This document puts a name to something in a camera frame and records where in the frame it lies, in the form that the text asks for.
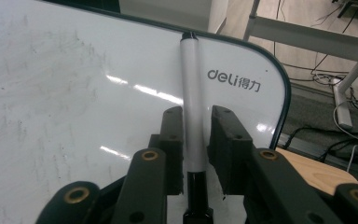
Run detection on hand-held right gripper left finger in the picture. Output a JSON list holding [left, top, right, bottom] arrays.
[[148, 105, 186, 197]]

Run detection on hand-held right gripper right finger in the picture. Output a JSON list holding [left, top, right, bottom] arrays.
[[207, 105, 256, 197]]

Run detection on white marker pen black cap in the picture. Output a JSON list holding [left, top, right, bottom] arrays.
[[179, 31, 214, 224]]

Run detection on white whiteboard with dark frame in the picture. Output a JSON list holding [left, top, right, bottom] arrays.
[[0, 0, 293, 224]]

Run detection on wooden table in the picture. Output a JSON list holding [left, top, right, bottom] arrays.
[[274, 147, 358, 197]]

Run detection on black floor cables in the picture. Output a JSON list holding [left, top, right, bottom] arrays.
[[273, 0, 358, 175]]

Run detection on white desk frame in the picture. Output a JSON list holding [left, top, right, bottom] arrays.
[[241, 0, 358, 131]]

